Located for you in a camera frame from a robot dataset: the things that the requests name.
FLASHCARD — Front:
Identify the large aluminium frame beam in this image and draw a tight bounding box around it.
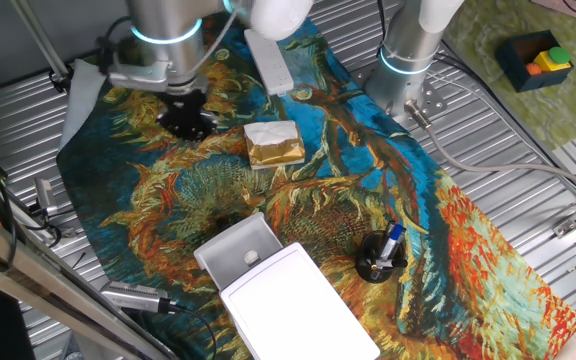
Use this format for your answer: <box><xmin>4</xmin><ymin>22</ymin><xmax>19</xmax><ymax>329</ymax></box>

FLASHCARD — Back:
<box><xmin>0</xmin><ymin>199</ymin><xmax>179</xmax><ymax>360</ymax></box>

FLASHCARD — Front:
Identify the gold and white tissue pack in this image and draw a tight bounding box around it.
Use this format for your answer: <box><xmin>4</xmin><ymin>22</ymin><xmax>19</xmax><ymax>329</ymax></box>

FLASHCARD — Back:
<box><xmin>243</xmin><ymin>119</ymin><xmax>307</xmax><ymax>171</ymax></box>

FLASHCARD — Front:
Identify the black camera cable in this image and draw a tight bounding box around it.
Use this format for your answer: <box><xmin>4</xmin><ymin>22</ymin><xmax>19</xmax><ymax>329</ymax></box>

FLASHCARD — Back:
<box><xmin>170</xmin><ymin>304</ymin><xmax>218</xmax><ymax>360</ymax></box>

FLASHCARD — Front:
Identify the grey hose with metal connector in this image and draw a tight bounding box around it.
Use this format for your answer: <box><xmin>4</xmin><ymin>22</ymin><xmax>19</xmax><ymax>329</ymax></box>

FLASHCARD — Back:
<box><xmin>403</xmin><ymin>98</ymin><xmax>576</xmax><ymax>197</ymax></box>

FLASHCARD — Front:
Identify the sunflower painting cloth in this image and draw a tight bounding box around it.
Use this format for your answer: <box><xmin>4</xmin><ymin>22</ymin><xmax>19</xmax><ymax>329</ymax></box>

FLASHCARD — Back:
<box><xmin>56</xmin><ymin>9</ymin><xmax>576</xmax><ymax>360</ymax></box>

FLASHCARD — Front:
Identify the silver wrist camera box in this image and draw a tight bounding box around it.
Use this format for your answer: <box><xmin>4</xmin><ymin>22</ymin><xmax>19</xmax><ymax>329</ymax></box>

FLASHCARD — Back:
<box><xmin>107</xmin><ymin>62</ymin><xmax>172</xmax><ymax>94</ymax></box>

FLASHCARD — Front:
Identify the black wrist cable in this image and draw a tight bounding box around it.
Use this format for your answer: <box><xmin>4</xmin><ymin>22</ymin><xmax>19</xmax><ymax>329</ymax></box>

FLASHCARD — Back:
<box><xmin>96</xmin><ymin>14</ymin><xmax>134</xmax><ymax>76</ymax></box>

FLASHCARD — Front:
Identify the blue capped white marker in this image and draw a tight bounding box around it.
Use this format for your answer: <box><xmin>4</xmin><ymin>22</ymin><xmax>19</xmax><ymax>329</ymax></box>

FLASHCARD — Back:
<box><xmin>375</xmin><ymin>222</ymin><xmax>407</xmax><ymax>266</ymax></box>

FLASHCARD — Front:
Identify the black pen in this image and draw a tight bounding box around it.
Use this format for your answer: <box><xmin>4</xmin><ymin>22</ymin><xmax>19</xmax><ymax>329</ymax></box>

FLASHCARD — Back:
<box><xmin>369</xmin><ymin>255</ymin><xmax>409</xmax><ymax>272</ymax></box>

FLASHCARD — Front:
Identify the grey clamp device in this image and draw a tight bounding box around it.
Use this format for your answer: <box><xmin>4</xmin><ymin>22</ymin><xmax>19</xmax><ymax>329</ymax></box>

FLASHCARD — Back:
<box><xmin>34</xmin><ymin>177</ymin><xmax>59</xmax><ymax>217</ymax></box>

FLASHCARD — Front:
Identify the grey tripod pole with clamp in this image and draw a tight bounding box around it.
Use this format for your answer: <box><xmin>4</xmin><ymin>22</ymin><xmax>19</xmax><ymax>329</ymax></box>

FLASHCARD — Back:
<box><xmin>10</xmin><ymin>0</ymin><xmax>75</xmax><ymax>95</ymax></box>

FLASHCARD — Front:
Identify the green patterned mat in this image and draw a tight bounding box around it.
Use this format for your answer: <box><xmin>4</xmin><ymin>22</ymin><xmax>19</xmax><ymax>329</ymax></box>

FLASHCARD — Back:
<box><xmin>440</xmin><ymin>0</ymin><xmax>576</xmax><ymax>151</ymax></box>

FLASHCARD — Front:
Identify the yellow toy block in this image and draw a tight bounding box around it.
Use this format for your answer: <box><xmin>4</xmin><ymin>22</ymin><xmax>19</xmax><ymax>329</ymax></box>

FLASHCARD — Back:
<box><xmin>532</xmin><ymin>49</ymin><xmax>572</xmax><ymax>73</ymax></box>

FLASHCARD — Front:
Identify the white power strip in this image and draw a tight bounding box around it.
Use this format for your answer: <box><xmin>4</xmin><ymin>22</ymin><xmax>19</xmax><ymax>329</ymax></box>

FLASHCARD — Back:
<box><xmin>243</xmin><ymin>28</ymin><xmax>295</xmax><ymax>97</ymax></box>

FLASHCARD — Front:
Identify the black pen holder cup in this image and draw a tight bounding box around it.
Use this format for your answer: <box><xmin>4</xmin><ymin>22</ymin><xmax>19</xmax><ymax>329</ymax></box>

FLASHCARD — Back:
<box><xmin>355</xmin><ymin>229</ymin><xmax>409</xmax><ymax>285</ymax></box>

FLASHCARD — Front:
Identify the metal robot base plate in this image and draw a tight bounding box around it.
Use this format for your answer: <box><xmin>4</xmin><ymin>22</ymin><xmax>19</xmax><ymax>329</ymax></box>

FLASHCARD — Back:
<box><xmin>350</xmin><ymin>64</ymin><xmax>449</xmax><ymax>129</ymax></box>

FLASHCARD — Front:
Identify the dark blue toy box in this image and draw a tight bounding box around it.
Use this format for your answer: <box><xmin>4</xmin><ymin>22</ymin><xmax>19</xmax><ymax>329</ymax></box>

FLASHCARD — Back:
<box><xmin>495</xmin><ymin>29</ymin><xmax>575</xmax><ymax>94</ymax></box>

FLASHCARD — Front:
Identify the grey cabinet with white lid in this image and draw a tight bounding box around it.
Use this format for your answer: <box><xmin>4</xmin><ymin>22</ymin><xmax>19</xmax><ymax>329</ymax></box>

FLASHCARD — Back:
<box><xmin>219</xmin><ymin>242</ymin><xmax>382</xmax><ymax>360</ymax></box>

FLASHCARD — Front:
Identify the green round toy block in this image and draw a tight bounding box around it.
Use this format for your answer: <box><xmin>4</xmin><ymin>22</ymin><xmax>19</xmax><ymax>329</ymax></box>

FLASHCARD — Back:
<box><xmin>547</xmin><ymin>46</ymin><xmax>573</xmax><ymax>65</ymax></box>

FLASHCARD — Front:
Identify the silver finned camera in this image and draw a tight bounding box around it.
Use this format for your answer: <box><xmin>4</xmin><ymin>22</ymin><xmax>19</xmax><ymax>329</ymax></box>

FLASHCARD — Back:
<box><xmin>100</xmin><ymin>279</ymin><xmax>182</xmax><ymax>316</ymax></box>

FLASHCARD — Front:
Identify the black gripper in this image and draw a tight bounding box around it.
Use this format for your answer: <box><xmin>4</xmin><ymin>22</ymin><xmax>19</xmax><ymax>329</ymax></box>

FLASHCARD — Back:
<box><xmin>156</xmin><ymin>89</ymin><xmax>218</xmax><ymax>143</ymax></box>

